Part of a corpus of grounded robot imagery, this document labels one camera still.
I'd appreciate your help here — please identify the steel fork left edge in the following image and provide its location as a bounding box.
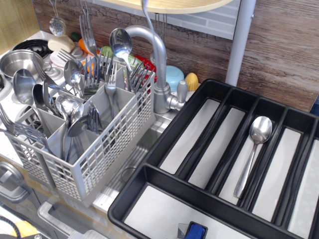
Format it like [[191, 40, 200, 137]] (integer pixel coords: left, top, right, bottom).
[[0, 105, 45, 142]]

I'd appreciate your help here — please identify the steel pot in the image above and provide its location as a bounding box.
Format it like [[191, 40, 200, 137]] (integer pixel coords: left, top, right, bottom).
[[0, 49, 43, 81]]

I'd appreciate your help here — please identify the cream toy bread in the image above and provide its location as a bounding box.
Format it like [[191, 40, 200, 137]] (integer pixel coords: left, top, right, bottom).
[[48, 36, 75, 53]]

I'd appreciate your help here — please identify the small steel spoon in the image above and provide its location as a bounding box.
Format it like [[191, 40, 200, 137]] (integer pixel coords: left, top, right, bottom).
[[64, 60, 83, 98]]

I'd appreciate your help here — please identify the grey metal faucet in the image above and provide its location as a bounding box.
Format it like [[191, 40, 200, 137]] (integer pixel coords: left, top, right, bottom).
[[125, 25, 188, 114]]

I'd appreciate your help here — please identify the white metal post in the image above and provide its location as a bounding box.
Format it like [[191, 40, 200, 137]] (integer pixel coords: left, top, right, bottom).
[[225, 0, 256, 86]]

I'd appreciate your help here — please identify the hanging steel fork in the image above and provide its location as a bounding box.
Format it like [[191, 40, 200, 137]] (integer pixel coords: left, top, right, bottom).
[[79, 1, 98, 59]]

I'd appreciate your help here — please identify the steel spoon in tray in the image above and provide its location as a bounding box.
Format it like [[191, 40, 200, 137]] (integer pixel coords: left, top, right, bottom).
[[233, 116, 272, 199]]

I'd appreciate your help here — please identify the large steel spoon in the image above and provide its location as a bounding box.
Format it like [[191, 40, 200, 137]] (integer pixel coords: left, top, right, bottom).
[[142, 0, 159, 70], [13, 69, 36, 108]]

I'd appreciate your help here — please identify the orange toy vegetable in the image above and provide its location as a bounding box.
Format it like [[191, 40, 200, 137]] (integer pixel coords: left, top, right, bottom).
[[78, 38, 93, 55]]

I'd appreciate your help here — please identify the steel fork centre compartment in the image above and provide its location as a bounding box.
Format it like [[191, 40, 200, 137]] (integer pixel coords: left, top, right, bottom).
[[105, 61, 116, 119]]

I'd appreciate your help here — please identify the black cutlery tray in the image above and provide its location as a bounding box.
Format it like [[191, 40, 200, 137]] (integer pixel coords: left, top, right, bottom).
[[108, 80, 319, 239]]

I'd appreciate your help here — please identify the black stove burner coil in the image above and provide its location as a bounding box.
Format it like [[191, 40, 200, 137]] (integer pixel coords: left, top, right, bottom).
[[13, 39, 53, 58]]

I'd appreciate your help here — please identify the yellow toy corn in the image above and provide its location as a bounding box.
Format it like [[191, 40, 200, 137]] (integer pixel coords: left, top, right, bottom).
[[184, 73, 199, 91]]

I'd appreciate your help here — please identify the red toy pepper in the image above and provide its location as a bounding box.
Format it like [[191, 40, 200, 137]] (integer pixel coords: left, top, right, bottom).
[[134, 54, 157, 73]]

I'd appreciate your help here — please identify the blue object at bottom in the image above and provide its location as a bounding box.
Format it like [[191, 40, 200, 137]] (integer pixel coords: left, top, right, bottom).
[[184, 221, 208, 239]]

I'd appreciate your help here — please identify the light blue bowl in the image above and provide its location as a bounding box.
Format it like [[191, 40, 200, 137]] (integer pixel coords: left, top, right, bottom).
[[166, 65, 184, 87]]

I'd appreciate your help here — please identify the grey plastic cutlery basket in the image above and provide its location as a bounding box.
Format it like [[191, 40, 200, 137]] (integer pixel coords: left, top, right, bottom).
[[4, 56, 157, 208]]

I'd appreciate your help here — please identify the hanging perforated ladle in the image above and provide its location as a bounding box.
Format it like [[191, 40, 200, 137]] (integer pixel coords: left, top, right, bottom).
[[49, 0, 66, 37]]

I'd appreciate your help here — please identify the wooden shelf board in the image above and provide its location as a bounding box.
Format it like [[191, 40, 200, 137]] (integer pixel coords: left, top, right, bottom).
[[99, 0, 235, 14]]

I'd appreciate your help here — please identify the tall steel spoon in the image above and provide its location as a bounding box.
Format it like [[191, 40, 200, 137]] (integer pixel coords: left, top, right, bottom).
[[110, 28, 132, 72]]

